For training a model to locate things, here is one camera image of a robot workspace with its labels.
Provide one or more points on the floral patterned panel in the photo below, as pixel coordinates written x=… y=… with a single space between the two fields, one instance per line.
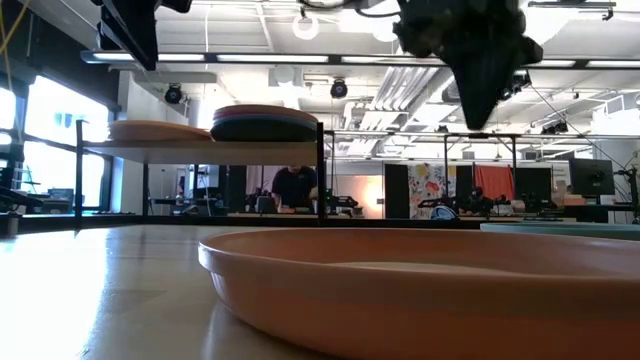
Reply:
x=430 y=187

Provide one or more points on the orange hanging cloth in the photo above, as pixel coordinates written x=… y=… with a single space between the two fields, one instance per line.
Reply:
x=495 y=181

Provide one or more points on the wooden shelf with black frame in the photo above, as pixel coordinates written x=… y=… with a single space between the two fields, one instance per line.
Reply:
x=200 y=152

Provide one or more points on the pink plate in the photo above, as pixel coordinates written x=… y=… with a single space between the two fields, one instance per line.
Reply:
x=265 y=109

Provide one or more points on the blue plate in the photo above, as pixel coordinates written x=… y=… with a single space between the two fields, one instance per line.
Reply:
x=265 y=132

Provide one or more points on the long ceiling light bar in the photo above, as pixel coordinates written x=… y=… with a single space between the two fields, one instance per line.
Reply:
x=270 y=58

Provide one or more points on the person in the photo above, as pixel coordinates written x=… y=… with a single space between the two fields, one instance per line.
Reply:
x=295 y=187

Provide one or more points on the beige plate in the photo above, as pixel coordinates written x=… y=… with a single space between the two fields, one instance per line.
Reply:
x=155 y=132

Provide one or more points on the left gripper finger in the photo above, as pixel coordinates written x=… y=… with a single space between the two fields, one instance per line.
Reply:
x=130 y=30

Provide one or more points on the sage green plate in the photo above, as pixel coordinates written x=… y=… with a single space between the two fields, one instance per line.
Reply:
x=575 y=231

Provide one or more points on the black monitor on stand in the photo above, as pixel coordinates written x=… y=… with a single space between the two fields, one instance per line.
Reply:
x=592 y=176

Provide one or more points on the orange plate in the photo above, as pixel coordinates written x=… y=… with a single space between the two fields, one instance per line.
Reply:
x=400 y=300

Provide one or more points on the magenta plate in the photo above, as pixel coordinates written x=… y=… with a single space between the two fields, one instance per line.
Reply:
x=265 y=116

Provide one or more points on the black ceiling spotlight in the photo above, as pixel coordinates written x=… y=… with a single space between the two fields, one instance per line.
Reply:
x=173 y=94
x=338 y=89

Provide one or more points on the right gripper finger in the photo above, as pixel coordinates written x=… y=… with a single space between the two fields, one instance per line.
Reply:
x=477 y=95

